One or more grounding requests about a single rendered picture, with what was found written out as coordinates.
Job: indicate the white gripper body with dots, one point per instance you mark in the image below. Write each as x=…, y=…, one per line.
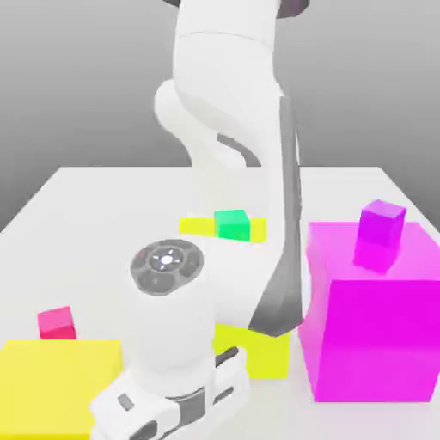
x=236, y=376

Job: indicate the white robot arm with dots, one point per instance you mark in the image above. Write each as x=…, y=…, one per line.
x=223, y=103

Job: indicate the small green cube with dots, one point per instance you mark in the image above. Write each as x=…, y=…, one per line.
x=233, y=227

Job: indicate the small red cube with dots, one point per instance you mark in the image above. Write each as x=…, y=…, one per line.
x=56, y=323

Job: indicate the small purple cube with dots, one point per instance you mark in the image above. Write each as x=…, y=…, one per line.
x=378, y=240

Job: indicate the large lime yellow box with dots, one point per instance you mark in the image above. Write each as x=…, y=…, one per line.
x=268, y=355

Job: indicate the large magenta box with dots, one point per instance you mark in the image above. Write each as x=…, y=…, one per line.
x=378, y=340

